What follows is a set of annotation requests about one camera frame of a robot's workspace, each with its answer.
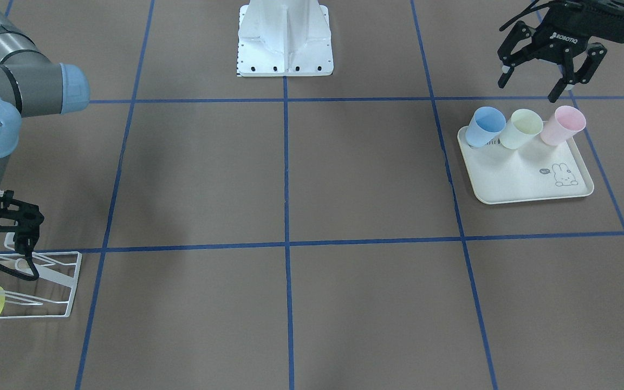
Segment white camera mast base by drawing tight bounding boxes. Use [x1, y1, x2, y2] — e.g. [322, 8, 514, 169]
[236, 1, 334, 77]

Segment white cup drying rack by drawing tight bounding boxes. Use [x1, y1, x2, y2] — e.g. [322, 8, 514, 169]
[0, 250, 83, 320]

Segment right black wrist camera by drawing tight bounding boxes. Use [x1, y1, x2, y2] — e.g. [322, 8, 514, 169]
[0, 190, 44, 256]

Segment cream plastic cup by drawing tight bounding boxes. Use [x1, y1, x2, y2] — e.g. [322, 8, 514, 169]
[499, 108, 544, 149]

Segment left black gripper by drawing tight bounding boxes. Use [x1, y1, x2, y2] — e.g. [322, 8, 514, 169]
[497, 2, 624, 103]

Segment cream plastic tray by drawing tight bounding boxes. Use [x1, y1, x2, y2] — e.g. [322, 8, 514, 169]
[457, 127, 595, 205]

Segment black camera cable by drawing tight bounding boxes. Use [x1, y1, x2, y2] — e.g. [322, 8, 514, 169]
[0, 244, 41, 281]

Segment pink plastic cup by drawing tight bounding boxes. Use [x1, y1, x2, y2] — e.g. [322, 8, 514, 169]
[540, 106, 587, 146]

